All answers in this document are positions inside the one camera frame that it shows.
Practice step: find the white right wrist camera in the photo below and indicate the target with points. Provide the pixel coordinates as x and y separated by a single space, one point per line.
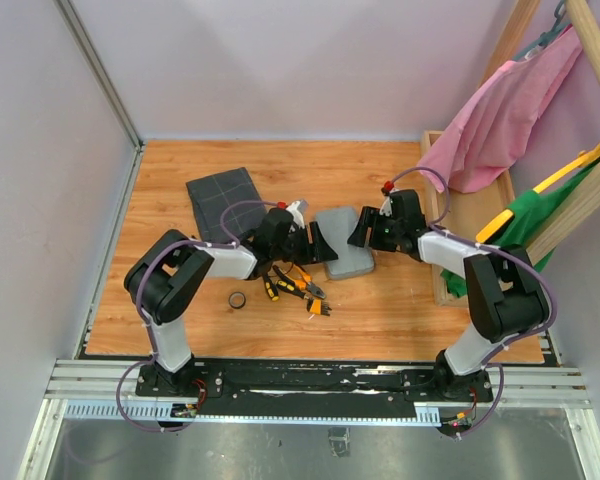
386 209

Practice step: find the green shirt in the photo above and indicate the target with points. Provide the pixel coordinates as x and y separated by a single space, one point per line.
530 211

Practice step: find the orange black hex key set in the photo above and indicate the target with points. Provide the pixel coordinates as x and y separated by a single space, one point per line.
316 306

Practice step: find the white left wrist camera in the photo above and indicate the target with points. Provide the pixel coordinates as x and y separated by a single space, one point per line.
297 209

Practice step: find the grey plastic tool case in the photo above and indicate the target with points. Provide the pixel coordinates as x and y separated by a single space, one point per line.
336 226

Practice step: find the dark grey checked cloth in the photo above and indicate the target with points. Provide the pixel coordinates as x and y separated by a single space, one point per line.
226 205

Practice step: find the pink shirt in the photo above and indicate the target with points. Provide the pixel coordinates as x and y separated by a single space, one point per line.
491 131

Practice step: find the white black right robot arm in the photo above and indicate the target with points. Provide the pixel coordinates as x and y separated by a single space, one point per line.
506 300

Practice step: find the black tape roll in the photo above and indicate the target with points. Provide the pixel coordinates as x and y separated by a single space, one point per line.
237 300

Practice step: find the aluminium frame rail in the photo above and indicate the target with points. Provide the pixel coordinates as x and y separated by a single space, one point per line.
102 389

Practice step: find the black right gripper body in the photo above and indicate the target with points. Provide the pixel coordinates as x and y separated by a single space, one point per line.
385 233

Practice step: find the orange black pliers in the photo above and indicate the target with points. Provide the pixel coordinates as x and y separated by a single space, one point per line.
301 278

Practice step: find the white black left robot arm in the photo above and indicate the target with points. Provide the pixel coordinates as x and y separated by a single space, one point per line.
164 281

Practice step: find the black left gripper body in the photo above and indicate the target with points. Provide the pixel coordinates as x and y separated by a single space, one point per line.
296 247

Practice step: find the teal clothes hanger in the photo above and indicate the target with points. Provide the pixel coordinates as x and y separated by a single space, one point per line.
560 23

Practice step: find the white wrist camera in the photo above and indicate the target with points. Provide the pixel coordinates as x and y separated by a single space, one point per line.
297 209
386 209

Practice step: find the black yellow slim screwdriver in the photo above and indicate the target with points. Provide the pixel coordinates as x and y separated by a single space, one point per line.
270 287

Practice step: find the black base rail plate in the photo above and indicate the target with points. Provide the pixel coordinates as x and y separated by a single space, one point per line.
311 389

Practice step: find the wooden clothes rack frame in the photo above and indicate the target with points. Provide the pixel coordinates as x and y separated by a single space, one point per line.
470 211

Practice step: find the black yellow thick screwdriver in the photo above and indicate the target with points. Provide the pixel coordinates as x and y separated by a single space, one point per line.
292 289

